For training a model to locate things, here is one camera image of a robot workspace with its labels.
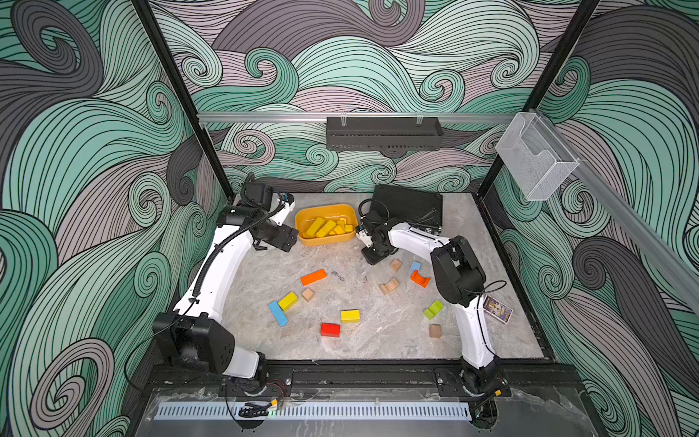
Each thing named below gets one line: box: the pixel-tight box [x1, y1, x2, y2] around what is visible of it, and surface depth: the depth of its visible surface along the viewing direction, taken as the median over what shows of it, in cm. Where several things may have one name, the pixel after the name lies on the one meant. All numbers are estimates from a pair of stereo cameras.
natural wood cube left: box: [301, 287, 315, 303], surface depth 90 cm
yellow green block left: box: [277, 291, 300, 312], surface depth 89 cm
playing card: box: [483, 294, 515, 326], surface depth 87 cm
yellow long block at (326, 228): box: [315, 220, 337, 238], surface depth 103 cm
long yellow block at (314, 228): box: [303, 216, 325, 238], surface depth 103 cm
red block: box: [320, 323, 342, 338], surface depth 83 cm
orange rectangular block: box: [300, 268, 328, 286], surface depth 96 cm
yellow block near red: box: [340, 309, 362, 324], surface depth 85 cm
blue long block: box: [268, 300, 290, 327], surface depth 87 cm
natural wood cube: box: [428, 324, 443, 339], surface depth 83 cm
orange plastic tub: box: [294, 203, 358, 247], surface depth 106 cm
